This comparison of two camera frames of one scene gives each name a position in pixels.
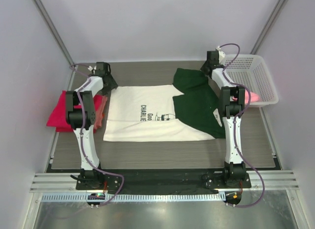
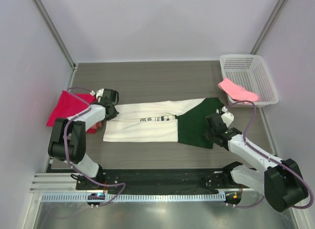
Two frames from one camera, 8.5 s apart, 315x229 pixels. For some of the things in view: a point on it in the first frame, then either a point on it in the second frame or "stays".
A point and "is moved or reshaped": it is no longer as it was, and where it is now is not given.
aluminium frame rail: [274, 179] stays
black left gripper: [113, 84] -> [113, 114]
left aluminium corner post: [38, 3] stays
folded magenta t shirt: [58, 118] stays
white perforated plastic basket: [252, 72] stays
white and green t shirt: [188, 111] is moved or reshaped
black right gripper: [203, 69] -> [207, 134]
